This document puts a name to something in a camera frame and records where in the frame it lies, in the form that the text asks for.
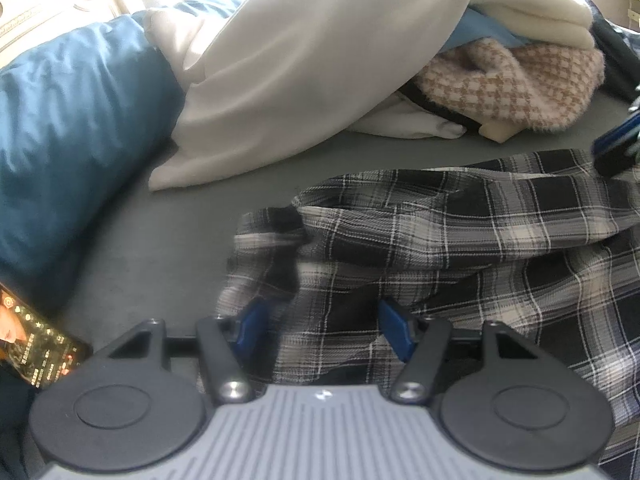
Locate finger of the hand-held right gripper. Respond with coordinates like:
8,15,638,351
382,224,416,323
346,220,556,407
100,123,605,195
591,87,640,178

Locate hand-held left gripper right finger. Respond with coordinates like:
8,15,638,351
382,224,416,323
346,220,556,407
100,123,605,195
377,299,541,405

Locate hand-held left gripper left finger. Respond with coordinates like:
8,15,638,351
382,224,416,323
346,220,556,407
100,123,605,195
102,300,273,405

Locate black white plaid shirt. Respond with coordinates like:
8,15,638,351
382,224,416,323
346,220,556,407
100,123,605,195
215,147,640,480

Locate dark blue clothes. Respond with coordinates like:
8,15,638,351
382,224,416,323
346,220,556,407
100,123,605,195
585,0,640,106

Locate beige houndstooth sweater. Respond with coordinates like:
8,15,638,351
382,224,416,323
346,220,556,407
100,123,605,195
415,40,606,136

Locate cream fleece blanket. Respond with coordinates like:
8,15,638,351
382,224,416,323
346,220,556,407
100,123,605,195
467,0,596,51

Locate light blue cloth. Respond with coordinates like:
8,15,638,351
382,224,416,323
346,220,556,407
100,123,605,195
440,7,526,56

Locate white smooth cloth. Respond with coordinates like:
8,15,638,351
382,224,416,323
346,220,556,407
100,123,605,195
145,0,483,193

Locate cream carved headboard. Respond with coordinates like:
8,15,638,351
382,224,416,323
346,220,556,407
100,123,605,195
0,0,136,68

